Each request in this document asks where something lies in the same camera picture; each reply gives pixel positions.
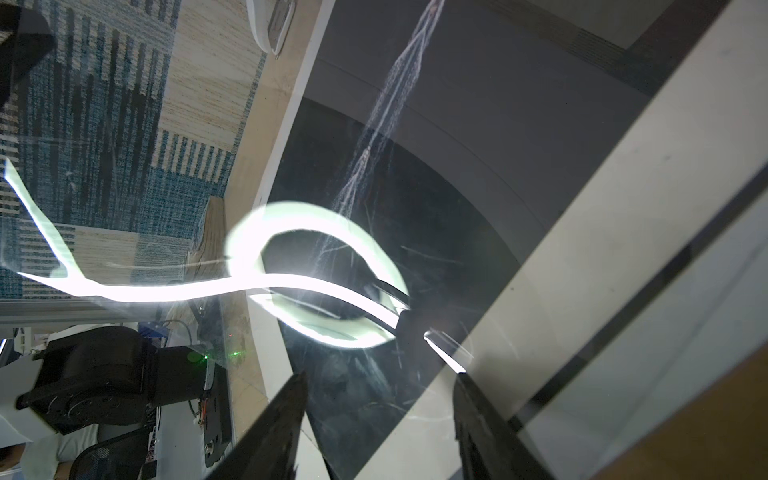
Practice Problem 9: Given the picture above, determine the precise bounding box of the dark photo print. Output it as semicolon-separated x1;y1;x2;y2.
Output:
270;1;674;479

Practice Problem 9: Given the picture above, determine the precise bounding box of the white photo mat board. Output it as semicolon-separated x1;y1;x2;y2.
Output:
248;1;767;479

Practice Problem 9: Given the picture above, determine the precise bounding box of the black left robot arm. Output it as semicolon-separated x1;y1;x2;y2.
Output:
1;326;232;467

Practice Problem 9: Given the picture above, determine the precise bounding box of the brown frame backing board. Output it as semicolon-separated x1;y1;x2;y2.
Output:
595;346;767;479

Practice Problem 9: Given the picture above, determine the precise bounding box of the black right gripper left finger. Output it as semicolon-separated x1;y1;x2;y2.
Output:
207;372;308;480

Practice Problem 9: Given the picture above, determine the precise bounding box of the small white plastic device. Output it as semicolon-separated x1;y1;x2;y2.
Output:
245;0;296;56

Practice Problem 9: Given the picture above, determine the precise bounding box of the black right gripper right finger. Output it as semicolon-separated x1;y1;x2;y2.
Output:
453;373;552;480

